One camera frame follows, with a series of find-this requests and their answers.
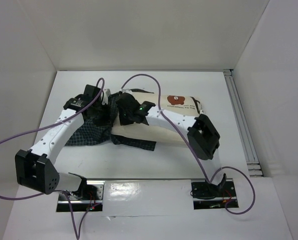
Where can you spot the cream pillow with bear print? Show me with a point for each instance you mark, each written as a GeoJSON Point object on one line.
{"type": "Point", "coordinates": [174, 107]}

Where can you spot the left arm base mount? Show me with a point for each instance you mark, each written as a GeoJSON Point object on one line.
{"type": "Point", "coordinates": [89, 197]}

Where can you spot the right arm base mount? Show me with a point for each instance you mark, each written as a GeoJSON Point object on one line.
{"type": "Point", "coordinates": [206, 197]}

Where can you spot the aluminium frame rail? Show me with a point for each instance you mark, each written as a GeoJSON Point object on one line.
{"type": "Point", "coordinates": [252, 160]}

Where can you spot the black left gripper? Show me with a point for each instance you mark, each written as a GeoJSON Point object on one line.
{"type": "Point", "coordinates": [104, 105]}

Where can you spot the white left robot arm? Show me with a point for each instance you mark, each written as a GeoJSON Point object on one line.
{"type": "Point", "coordinates": [35, 167]}

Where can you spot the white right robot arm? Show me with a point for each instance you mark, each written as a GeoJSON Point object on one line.
{"type": "Point", "coordinates": [198, 133]}

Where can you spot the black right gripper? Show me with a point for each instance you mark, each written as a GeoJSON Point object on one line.
{"type": "Point", "coordinates": [125, 103]}

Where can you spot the dark checked pillowcase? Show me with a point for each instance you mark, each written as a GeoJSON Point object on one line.
{"type": "Point", "coordinates": [90, 134]}

